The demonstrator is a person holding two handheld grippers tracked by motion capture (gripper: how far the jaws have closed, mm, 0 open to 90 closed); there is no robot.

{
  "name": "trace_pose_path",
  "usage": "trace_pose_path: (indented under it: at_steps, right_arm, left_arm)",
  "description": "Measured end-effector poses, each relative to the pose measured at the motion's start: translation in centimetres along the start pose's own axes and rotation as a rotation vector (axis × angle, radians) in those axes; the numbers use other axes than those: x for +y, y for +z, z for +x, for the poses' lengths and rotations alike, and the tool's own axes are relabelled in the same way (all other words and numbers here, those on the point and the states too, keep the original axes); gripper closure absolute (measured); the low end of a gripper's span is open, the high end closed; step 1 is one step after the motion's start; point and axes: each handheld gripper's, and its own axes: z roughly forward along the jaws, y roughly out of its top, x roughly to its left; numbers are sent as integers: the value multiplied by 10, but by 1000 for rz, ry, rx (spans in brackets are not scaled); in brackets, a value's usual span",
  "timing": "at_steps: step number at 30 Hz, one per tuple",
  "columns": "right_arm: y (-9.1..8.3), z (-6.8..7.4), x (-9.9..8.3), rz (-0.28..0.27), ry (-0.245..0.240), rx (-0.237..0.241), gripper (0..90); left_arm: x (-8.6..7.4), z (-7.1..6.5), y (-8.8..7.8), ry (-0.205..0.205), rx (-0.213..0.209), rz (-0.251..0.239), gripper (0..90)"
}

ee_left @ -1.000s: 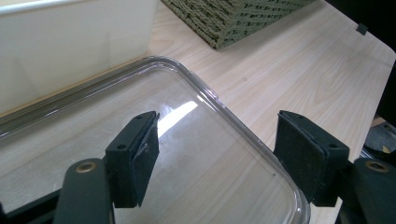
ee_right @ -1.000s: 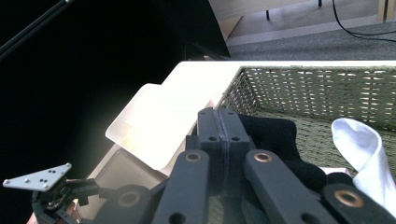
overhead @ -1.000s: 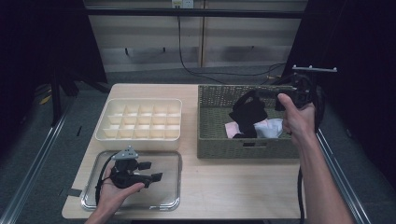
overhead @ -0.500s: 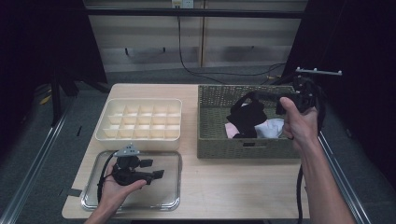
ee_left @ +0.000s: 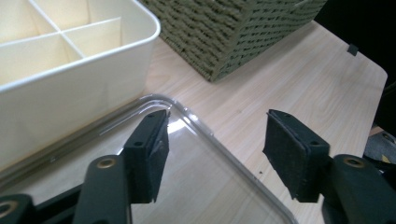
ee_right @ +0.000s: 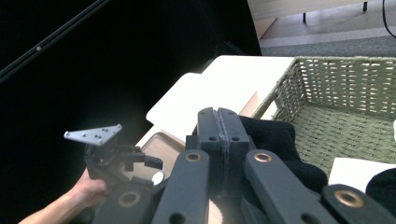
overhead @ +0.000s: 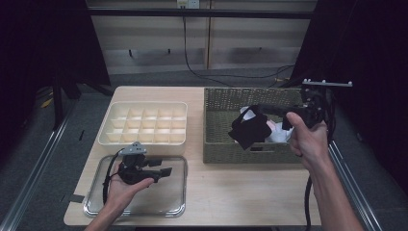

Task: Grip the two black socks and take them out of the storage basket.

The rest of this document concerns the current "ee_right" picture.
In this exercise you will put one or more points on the green woven basket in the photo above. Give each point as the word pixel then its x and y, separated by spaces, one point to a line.
pixel 342 130

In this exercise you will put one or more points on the cream compartment storage box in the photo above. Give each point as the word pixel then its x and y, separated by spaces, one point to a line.
pixel 193 102

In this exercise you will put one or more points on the white sock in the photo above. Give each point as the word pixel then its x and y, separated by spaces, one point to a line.
pixel 394 129

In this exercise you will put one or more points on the black metal stand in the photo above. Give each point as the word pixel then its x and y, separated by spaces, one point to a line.
pixel 46 42

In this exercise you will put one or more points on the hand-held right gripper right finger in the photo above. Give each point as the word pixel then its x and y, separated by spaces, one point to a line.
pixel 236 133

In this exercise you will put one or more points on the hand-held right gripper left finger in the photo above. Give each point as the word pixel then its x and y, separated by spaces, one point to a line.
pixel 205 130

